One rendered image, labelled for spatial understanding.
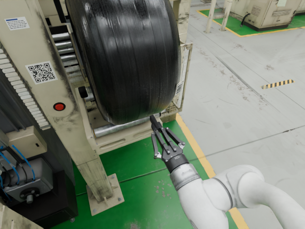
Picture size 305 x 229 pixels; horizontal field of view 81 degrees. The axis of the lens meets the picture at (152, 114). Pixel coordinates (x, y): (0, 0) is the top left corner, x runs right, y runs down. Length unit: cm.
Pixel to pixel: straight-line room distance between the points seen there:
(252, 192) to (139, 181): 123
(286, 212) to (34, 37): 78
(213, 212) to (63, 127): 69
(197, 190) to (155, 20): 51
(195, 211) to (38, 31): 70
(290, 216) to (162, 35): 52
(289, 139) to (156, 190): 156
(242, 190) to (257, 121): 190
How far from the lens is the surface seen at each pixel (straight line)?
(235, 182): 62
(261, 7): 508
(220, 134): 213
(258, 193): 59
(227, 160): 195
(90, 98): 107
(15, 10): 67
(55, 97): 79
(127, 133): 89
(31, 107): 84
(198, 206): 57
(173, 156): 64
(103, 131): 86
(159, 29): 58
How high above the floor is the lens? 155
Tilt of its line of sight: 45 degrees down
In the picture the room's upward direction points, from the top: straight up
